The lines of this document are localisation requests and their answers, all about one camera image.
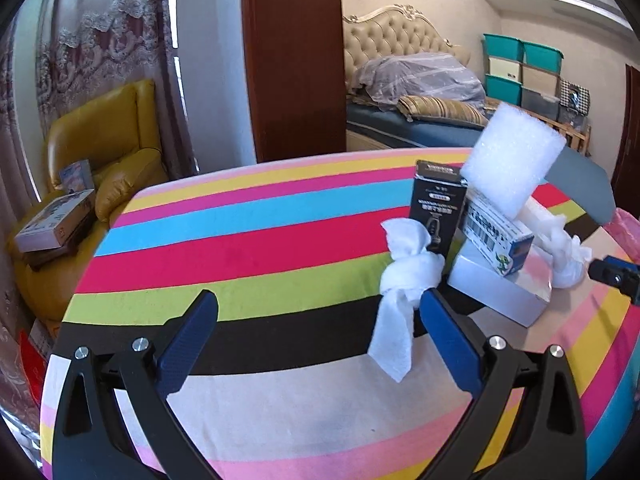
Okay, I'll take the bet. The yellow leather armchair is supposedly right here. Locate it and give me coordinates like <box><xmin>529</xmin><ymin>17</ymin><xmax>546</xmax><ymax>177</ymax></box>
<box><xmin>10</xmin><ymin>79</ymin><xmax>168</xmax><ymax>321</ymax></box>

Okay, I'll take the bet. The checkered bag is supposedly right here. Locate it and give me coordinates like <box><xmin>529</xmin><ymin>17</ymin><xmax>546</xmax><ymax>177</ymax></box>
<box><xmin>557</xmin><ymin>79</ymin><xmax>591</xmax><ymax>126</ymax></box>

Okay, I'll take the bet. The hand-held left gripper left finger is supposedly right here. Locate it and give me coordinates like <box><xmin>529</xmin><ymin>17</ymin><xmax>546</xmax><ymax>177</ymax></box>
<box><xmin>52</xmin><ymin>289</ymin><xmax>221</xmax><ymax>480</ymax></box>

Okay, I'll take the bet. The pink lined trash bin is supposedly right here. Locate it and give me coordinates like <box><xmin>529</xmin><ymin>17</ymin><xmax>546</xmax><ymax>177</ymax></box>
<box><xmin>607</xmin><ymin>207</ymin><xmax>640</xmax><ymax>261</ymax></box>

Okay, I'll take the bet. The blue white carton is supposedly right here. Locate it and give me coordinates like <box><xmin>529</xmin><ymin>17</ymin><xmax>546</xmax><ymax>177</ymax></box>
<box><xmin>460</xmin><ymin>191</ymin><xmax>535</xmax><ymax>277</ymax></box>

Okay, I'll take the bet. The bed with blue sheet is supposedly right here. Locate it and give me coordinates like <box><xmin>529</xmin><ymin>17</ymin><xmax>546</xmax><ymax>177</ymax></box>
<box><xmin>346</xmin><ymin>101</ymin><xmax>617</xmax><ymax>226</ymax></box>

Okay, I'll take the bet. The wooden crib rail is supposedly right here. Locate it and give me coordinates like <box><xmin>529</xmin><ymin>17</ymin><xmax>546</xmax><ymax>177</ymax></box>
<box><xmin>487</xmin><ymin>100</ymin><xmax>592</xmax><ymax>156</ymax></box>

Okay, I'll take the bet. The lace patterned curtain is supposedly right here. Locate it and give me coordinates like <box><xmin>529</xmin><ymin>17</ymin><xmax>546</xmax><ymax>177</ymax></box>
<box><xmin>0</xmin><ymin>45</ymin><xmax>48</xmax><ymax>426</ymax></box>
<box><xmin>30</xmin><ymin>0</ymin><xmax>198</xmax><ymax>196</ymax></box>

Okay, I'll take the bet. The white foam block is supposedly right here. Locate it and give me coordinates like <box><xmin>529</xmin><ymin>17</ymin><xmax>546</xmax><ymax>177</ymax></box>
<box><xmin>459</xmin><ymin>101</ymin><xmax>567</xmax><ymax>221</ymax></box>

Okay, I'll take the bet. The white tissue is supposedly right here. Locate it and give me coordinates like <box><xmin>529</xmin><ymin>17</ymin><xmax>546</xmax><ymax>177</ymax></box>
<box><xmin>367</xmin><ymin>218</ymin><xmax>447</xmax><ymax>383</ymax></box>

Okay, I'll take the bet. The white flat box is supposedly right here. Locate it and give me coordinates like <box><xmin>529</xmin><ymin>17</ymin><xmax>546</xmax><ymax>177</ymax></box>
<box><xmin>14</xmin><ymin>189</ymin><xmax>96</xmax><ymax>253</ymax></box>

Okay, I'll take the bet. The striped colourful tablecloth table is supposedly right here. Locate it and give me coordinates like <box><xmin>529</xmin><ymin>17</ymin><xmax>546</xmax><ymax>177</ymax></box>
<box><xmin>39</xmin><ymin>147</ymin><xmax>640</xmax><ymax>480</ymax></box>

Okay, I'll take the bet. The beige tufted headboard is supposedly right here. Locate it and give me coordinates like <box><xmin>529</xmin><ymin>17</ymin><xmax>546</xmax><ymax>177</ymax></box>
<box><xmin>342</xmin><ymin>4</ymin><xmax>471</xmax><ymax>96</ymax></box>

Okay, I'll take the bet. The stack of plastic storage boxes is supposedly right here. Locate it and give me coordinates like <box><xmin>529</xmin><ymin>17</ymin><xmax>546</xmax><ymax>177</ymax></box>
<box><xmin>482</xmin><ymin>33</ymin><xmax>566</xmax><ymax>121</ymax></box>

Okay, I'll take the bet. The striped cushion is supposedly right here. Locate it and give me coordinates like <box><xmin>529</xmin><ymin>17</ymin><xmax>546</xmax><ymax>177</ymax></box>
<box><xmin>397</xmin><ymin>95</ymin><xmax>490</xmax><ymax>126</ymax></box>

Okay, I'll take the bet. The small black box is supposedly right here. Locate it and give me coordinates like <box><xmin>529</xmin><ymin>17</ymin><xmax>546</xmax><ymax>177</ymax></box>
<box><xmin>409</xmin><ymin>160</ymin><xmax>468</xmax><ymax>261</ymax></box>

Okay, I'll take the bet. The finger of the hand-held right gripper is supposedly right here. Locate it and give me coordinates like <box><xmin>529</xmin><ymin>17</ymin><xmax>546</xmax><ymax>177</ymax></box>
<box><xmin>587</xmin><ymin>255</ymin><xmax>640</xmax><ymax>306</ymax></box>

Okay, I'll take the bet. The red bag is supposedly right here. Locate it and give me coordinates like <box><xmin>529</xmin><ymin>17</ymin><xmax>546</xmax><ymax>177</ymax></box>
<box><xmin>19</xmin><ymin>329</ymin><xmax>48</xmax><ymax>403</ymax></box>

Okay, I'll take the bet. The dark wooden wardrobe panel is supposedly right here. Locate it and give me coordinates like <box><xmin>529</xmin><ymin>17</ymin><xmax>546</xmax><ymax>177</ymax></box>
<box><xmin>241</xmin><ymin>0</ymin><xmax>348</xmax><ymax>163</ymax></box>

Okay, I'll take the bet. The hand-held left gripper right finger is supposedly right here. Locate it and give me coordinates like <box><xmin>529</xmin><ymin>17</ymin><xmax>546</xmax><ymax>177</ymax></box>
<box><xmin>419</xmin><ymin>287</ymin><xmax>587</xmax><ymax>480</ymax></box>

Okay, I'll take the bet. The small blue white box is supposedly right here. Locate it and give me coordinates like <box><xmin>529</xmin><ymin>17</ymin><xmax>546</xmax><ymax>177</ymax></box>
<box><xmin>59</xmin><ymin>159</ymin><xmax>95</xmax><ymax>192</ymax></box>

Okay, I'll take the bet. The silver box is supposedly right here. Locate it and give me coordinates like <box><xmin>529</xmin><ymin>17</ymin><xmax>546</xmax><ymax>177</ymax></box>
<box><xmin>446</xmin><ymin>245</ymin><xmax>553</xmax><ymax>329</ymax></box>

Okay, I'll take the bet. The dark wooden door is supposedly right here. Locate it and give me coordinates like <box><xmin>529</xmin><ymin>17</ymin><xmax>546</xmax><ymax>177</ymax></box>
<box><xmin>617</xmin><ymin>62</ymin><xmax>640</xmax><ymax>211</ymax></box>

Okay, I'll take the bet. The dark brown flat box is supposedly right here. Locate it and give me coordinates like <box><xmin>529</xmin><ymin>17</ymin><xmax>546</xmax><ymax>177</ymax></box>
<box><xmin>22</xmin><ymin>237</ymin><xmax>81</xmax><ymax>268</ymax></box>

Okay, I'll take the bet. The grey blue duvet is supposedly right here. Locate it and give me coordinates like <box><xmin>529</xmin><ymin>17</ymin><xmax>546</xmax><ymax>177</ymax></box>
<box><xmin>350</xmin><ymin>51</ymin><xmax>487</xmax><ymax>111</ymax></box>

